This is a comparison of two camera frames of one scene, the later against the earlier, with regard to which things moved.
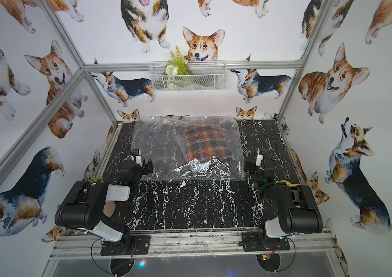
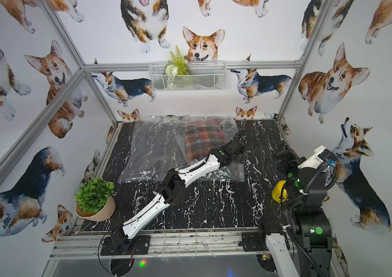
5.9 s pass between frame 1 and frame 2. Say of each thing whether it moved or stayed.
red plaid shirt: stayed
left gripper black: moved
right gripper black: moved
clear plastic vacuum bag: stayed
